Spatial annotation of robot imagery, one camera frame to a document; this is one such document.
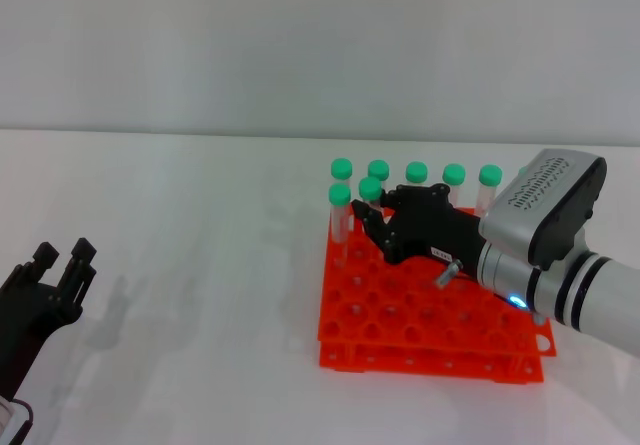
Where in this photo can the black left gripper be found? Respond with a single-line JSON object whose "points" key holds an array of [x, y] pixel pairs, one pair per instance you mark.
{"points": [[25, 320]]}

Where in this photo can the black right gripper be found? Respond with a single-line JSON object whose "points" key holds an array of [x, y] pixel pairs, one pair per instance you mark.
{"points": [[435, 225]]}

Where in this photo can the graduated green-capped test tube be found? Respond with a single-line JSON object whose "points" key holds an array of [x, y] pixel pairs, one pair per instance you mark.
{"points": [[370, 187]]}

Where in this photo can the orange plastic test tube rack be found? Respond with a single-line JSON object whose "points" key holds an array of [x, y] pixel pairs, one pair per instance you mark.
{"points": [[400, 315]]}

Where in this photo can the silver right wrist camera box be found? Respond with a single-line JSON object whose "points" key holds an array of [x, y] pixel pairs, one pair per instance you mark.
{"points": [[545, 205]]}

